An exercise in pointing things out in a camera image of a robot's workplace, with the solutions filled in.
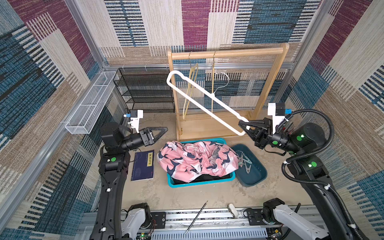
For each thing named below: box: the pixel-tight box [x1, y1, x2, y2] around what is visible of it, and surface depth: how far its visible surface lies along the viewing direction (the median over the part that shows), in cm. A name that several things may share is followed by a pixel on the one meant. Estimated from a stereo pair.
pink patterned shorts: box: [157, 140, 240, 183], surface depth 79 cm
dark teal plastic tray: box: [231, 143, 268, 187], surface depth 91 cm
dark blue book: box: [130, 149, 155, 182], surface depth 93 cm
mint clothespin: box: [242, 153, 253, 164], surface depth 93 cm
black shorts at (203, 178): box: [172, 174, 233, 185], surface depth 78 cm
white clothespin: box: [244, 161, 252, 174], surface depth 91 cm
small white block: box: [227, 203, 240, 219], surface depth 76 cm
